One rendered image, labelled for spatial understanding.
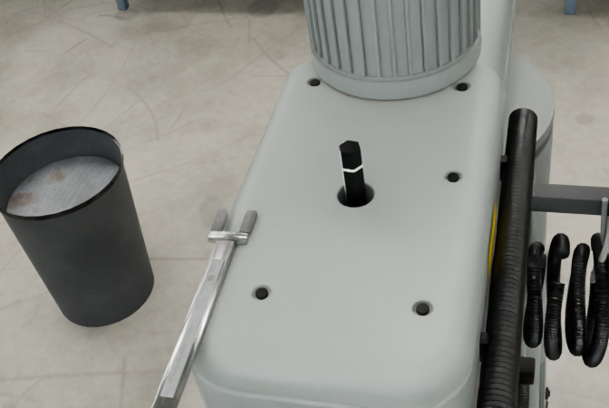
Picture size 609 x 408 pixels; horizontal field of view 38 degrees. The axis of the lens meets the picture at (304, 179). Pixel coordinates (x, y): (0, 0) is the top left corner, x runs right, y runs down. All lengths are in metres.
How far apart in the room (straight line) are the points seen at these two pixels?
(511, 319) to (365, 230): 0.16
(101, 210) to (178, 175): 0.96
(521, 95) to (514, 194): 0.56
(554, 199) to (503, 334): 0.41
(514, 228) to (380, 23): 0.26
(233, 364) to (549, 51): 3.79
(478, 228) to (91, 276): 2.48
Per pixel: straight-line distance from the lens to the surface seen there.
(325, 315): 0.77
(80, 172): 3.30
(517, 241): 0.93
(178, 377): 0.74
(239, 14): 4.99
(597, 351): 1.30
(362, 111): 0.97
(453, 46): 0.97
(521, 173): 1.01
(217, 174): 3.89
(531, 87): 1.55
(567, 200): 1.23
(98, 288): 3.26
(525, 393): 1.08
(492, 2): 1.41
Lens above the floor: 2.48
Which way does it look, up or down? 41 degrees down
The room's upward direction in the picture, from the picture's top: 10 degrees counter-clockwise
